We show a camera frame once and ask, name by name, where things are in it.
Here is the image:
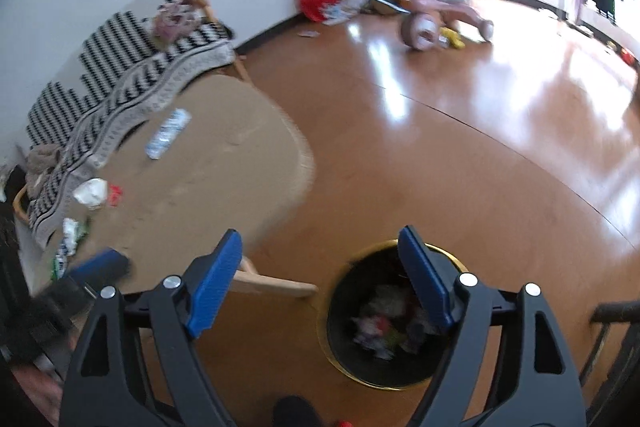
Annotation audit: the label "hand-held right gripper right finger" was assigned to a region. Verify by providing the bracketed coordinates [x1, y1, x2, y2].
[397, 225, 587, 427]

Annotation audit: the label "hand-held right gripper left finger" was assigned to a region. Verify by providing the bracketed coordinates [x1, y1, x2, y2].
[59, 228, 244, 427]

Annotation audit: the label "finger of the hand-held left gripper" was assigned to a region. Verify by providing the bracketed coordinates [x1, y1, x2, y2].
[62, 248, 132, 294]

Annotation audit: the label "green snack wrapper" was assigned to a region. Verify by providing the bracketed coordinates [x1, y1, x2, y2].
[50, 252, 71, 281]

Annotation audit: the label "silver green wrapper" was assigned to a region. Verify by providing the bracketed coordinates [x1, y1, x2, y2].
[60, 217, 92, 258]

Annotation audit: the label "heap of wrappers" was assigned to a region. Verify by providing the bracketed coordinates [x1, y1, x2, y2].
[350, 284, 442, 361]

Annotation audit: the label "black trash bin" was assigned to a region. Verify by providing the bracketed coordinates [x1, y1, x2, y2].
[325, 239, 473, 391]

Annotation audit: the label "person's left hand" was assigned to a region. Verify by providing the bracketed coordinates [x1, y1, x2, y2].
[10, 364, 67, 426]

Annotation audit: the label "wooden table leg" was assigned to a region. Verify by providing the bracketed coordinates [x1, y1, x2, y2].
[232, 257, 319, 299]

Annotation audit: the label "white crumpled paper ball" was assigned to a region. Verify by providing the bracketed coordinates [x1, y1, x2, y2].
[73, 178, 109, 210]

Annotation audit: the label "black bag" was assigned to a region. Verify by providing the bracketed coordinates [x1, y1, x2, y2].
[0, 202, 31, 304]

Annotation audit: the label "brown plush toy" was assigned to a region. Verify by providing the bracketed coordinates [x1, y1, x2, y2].
[25, 144, 64, 198]

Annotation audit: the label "crushed clear plastic bottle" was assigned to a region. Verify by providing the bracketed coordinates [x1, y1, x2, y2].
[145, 108, 192, 160]

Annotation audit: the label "black white striped blanket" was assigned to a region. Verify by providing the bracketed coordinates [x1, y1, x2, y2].
[25, 0, 236, 249]

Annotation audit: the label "black chair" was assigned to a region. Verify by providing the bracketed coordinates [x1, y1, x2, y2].
[580, 301, 640, 427]

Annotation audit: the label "wooden sofa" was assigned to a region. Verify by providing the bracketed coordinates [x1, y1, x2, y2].
[12, 0, 252, 249]

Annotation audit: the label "yellow toy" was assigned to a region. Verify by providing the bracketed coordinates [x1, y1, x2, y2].
[440, 29, 467, 50]

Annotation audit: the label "pink printed cushion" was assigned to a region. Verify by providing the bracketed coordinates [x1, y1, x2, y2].
[150, 0, 202, 46]

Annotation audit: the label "pink tricycle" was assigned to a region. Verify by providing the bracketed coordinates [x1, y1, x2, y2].
[385, 0, 496, 52]

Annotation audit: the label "scattered papers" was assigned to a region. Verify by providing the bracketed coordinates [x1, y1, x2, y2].
[322, 0, 372, 26]

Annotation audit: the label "red bag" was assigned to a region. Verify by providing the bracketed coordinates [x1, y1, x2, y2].
[299, 0, 342, 22]

